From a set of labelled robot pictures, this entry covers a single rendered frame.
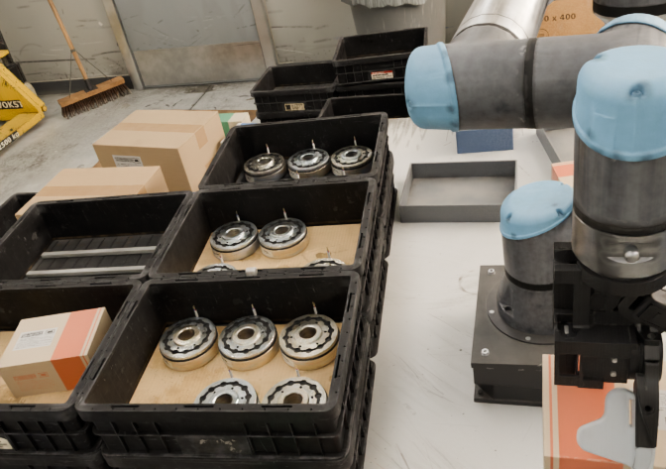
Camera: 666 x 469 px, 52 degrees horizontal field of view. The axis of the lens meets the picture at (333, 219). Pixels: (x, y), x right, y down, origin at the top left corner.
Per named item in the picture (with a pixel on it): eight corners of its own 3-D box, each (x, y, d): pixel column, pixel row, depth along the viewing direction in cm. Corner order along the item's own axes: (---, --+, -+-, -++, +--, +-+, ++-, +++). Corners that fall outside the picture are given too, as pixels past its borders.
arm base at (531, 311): (594, 282, 120) (594, 237, 115) (581, 342, 110) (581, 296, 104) (507, 272, 127) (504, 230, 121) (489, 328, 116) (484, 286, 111)
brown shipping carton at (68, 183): (177, 216, 185) (160, 166, 176) (141, 267, 167) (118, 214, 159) (84, 216, 193) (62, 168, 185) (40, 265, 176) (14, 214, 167)
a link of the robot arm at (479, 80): (493, -96, 91) (390, 44, 55) (579, -109, 87) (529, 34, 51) (499, -10, 98) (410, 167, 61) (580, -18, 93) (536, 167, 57)
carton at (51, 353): (15, 398, 118) (-5, 368, 114) (38, 348, 128) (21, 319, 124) (102, 385, 117) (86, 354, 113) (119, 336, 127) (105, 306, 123)
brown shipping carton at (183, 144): (111, 190, 203) (91, 144, 195) (153, 154, 219) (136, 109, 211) (194, 197, 191) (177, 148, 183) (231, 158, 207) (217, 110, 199)
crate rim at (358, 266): (378, 185, 140) (377, 175, 139) (362, 280, 116) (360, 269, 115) (198, 198, 149) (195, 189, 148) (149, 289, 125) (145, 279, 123)
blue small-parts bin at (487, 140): (513, 150, 183) (512, 126, 179) (457, 154, 186) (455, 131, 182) (509, 116, 199) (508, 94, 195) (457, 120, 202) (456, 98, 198)
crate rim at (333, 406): (362, 280, 116) (360, 269, 115) (338, 423, 92) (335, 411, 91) (149, 289, 125) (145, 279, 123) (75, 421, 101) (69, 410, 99)
